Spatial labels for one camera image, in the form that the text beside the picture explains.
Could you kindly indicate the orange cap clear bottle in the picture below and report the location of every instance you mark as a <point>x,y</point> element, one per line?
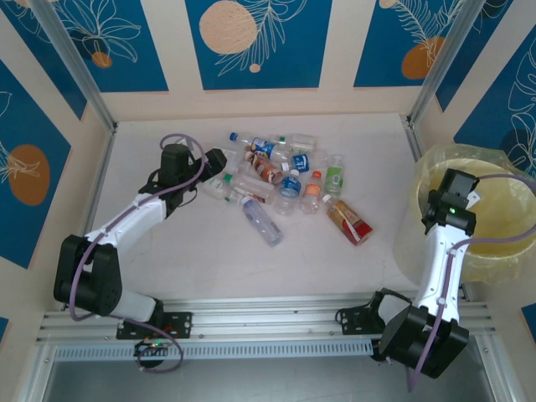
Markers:
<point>312,197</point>

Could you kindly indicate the large bluish clear bottle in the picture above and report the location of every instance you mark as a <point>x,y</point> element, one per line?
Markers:
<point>261,222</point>

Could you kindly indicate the plain clear plastic bottle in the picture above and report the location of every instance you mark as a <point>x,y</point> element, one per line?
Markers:
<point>234,161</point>

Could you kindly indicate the blue label water bottle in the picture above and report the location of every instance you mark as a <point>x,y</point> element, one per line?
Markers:
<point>289,188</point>

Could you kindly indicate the blue floral wall panel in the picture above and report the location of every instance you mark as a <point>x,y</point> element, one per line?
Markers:
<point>515,104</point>
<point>481,63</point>
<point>46,71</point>
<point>385,42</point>
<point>125,42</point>
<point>272,50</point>
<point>25,125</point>

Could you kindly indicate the blue yellow label bottle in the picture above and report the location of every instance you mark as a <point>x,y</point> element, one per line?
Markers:
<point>266,147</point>

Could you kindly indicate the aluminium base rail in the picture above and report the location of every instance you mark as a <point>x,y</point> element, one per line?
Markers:
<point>259,318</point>

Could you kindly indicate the green label clear bottle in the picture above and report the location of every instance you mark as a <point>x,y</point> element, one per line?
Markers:
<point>335,178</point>

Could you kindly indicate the long green cap clear bottle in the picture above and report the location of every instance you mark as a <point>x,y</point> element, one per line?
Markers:
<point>251,186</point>

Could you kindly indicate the aluminium frame post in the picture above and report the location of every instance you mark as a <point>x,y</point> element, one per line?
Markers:
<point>444,54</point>
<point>75,63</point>

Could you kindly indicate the blue cap clear bottle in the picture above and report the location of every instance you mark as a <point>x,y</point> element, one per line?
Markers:
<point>243,139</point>

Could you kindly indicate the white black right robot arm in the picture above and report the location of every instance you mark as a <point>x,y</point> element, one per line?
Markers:
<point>439,272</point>

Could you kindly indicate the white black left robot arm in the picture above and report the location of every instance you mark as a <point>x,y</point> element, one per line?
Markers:
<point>125,222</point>

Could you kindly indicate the white label clear bottle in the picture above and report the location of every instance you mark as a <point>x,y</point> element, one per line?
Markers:
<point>215,187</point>

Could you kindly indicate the yellow translucent plastic bin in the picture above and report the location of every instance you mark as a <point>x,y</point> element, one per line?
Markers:
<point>502,261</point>

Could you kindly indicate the red brown tea bottle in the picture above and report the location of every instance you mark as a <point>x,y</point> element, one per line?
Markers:
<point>347,220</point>

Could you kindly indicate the clear square plastic bottle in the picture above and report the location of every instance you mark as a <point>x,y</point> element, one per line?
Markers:
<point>303,142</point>

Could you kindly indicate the small green cap clear bottle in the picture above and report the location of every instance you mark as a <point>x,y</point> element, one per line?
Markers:
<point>281,138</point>

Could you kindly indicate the white cap blue label bottle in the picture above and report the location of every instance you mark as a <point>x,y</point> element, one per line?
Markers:
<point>301,161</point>

